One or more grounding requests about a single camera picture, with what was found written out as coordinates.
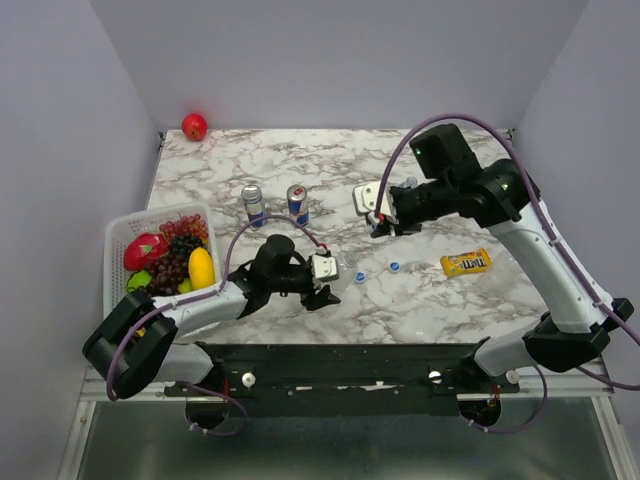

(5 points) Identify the black mounting rail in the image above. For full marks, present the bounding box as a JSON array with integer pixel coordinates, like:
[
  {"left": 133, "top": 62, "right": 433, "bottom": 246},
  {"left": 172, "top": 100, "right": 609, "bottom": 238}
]
[{"left": 149, "top": 342, "right": 521, "bottom": 419}]

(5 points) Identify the green lime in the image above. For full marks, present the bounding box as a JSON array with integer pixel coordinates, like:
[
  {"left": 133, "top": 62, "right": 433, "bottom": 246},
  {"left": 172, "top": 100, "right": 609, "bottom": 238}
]
[{"left": 178, "top": 278, "right": 193, "bottom": 294}]

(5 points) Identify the yellow mango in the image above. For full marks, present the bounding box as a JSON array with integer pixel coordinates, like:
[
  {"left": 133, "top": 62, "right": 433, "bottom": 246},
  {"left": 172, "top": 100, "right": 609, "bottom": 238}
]
[{"left": 188, "top": 248, "right": 216, "bottom": 290}]

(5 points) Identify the blue labelled plastic bottle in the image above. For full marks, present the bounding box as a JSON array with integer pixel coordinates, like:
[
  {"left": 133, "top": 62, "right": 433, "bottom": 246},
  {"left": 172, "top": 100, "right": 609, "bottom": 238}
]
[{"left": 399, "top": 176, "right": 418, "bottom": 189}]

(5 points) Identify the white fruit basket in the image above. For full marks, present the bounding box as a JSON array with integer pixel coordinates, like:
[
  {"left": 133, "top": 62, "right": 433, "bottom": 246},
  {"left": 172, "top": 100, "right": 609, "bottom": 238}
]
[{"left": 103, "top": 202, "right": 242, "bottom": 337}]

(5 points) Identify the red grape bunch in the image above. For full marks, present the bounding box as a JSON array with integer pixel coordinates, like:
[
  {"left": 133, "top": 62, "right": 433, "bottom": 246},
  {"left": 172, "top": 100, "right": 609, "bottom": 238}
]
[{"left": 159, "top": 214, "right": 209, "bottom": 242}]

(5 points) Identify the red dragon fruit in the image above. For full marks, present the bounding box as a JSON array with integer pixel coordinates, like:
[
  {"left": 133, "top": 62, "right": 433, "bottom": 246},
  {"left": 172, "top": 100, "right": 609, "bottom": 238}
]
[{"left": 123, "top": 233, "right": 170, "bottom": 271}]

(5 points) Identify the dark purple grape bunch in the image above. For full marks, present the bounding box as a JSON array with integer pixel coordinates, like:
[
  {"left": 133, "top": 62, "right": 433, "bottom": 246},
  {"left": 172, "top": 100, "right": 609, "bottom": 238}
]
[{"left": 145, "top": 253, "right": 188, "bottom": 296}]

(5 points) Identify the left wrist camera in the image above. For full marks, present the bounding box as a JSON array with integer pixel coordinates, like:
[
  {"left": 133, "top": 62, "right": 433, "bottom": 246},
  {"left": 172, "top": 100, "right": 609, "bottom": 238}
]
[{"left": 310, "top": 254, "right": 340, "bottom": 283}]

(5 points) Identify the green fruit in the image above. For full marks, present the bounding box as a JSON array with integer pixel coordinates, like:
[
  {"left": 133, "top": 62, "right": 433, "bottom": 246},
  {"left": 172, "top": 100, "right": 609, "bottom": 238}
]
[{"left": 126, "top": 270, "right": 153, "bottom": 293}]

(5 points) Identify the black grape bunch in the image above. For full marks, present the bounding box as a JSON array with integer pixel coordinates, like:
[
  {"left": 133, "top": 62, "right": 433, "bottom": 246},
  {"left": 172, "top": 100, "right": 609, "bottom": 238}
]
[{"left": 170, "top": 234, "right": 204, "bottom": 259}]

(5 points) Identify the clear unlabelled plastic bottle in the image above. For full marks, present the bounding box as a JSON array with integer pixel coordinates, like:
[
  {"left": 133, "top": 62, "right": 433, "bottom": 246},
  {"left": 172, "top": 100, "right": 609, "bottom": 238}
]
[{"left": 337, "top": 252, "right": 358, "bottom": 278}]

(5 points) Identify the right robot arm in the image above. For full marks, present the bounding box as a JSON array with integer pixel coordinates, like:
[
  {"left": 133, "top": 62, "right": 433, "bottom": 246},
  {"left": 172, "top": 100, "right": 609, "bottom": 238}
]
[{"left": 353, "top": 118, "right": 633, "bottom": 392}]

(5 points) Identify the upright energy drink can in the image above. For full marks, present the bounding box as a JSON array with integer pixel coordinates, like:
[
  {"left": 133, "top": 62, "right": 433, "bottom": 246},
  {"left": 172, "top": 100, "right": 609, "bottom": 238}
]
[{"left": 287, "top": 184, "right": 310, "bottom": 226}]

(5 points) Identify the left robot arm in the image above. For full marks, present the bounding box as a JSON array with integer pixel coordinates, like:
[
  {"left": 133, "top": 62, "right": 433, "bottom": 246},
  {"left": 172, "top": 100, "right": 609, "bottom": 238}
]
[{"left": 82, "top": 234, "right": 340, "bottom": 400}]

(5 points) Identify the upside-down energy drink can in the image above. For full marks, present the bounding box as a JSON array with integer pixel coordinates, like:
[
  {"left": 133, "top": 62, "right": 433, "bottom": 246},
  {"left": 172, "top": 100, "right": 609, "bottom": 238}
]
[{"left": 241, "top": 185, "right": 267, "bottom": 228}]

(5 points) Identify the yellow candy bag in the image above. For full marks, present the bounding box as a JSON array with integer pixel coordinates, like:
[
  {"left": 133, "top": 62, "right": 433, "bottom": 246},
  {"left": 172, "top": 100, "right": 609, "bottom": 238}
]
[{"left": 440, "top": 248, "right": 492, "bottom": 278}]

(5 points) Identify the red apple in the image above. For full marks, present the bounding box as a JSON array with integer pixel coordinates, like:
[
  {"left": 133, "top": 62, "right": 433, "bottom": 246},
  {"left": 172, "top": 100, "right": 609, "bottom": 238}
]
[{"left": 181, "top": 113, "right": 208, "bottom": 142}]

